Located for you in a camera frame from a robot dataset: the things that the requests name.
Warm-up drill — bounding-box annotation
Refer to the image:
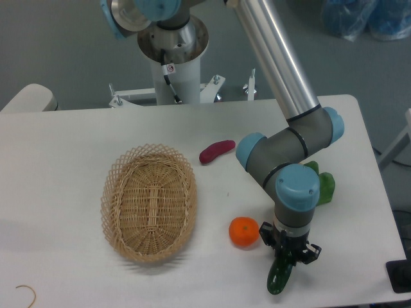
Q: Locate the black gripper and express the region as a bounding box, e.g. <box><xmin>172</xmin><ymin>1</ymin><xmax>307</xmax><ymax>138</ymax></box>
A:
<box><xmin>259</xmin><ymin>221</ymin><xmax>321</xmax><ymax>266</ymax></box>

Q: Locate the dark green cucumber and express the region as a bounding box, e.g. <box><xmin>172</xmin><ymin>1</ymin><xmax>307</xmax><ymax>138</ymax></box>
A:
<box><xmin>267</xmin><ymin>250</ymin><xmax>294</xmax><ymax>295</ymax></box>

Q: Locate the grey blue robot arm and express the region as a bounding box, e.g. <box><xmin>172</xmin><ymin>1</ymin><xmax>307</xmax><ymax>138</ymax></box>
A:
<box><xmin>100</xmin><ymin>1</ymin><xmax>344</xmax><ymax>266</ymax></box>

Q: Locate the orange tangerine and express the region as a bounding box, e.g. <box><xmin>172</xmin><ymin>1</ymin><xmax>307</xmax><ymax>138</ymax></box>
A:
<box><xmin>229</xmin><ymin>217</ymin><xmax>259</xmax><ymax>248</ymax></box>

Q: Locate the green bok choy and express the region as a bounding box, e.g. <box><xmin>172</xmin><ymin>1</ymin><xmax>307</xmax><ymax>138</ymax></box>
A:
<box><xmin>304</xmin><ymin>161</ymin><xmax>336</xmax><ymax>206</ymax></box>

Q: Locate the black device at table edge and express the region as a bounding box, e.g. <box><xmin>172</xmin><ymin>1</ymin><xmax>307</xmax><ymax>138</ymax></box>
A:
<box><xmin>386</xmin><ymin>259</ymin><xmax>410</xmax><ymax>293</ymax></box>

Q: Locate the purple sweet potato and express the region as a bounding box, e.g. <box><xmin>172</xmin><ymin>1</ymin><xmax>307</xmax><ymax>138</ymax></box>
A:
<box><xmin>198</xmin><ymin>140</ymin><xmax>236</xmax><ymax>164</ymax></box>

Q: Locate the woven wicker basket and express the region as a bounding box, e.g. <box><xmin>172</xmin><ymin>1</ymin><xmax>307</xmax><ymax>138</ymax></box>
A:
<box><xmin>101</xmin><ymin>144</ymin><xmax>197</xmax><ymax>262</ymax></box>

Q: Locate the blue plastic bag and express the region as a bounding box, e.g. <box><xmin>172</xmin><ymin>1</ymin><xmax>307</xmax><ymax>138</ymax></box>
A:
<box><xmin>320</xmin><ymin>1</ymin><xmax>410</xmax><ymax>42</ymax></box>

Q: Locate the tan rubber band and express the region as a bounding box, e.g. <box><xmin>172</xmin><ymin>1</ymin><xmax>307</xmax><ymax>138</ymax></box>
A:
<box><xmin>15</xmin><ymin>284</ymin><xmax>38</xmax><ymax>307</ymax></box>

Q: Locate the white chair armrest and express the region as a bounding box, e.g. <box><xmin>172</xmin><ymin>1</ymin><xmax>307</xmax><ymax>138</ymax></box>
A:
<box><xmin>1</xmin><ymin>83</ymin><xmax>60</xmax><ymax>114</ymax></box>

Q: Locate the white frame at right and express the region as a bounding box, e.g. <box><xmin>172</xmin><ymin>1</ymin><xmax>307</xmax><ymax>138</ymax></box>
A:
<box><xmin>377</xmin><ymin>109</ymin><xmax>410</xmax><ymax>171</ymax></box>

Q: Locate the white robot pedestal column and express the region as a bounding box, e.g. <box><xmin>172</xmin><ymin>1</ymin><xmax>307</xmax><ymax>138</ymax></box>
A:
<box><xmin>137</xmin><ymin>15</ymin><xmax>210</xmax><ymax>105</ymax></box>

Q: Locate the black cable on pedestal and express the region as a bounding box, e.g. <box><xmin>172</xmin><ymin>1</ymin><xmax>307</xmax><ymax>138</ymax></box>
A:
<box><xmin>159</xmin><ymin>48</ymin><xmax>183</xmax><ymax>105</ymax></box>

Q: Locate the white metal base frame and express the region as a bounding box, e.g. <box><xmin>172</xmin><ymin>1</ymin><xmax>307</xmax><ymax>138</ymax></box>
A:
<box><xmin>109</xmin><ymin>68</ymin><xmax>258</xmax><ymax>108</ymax></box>

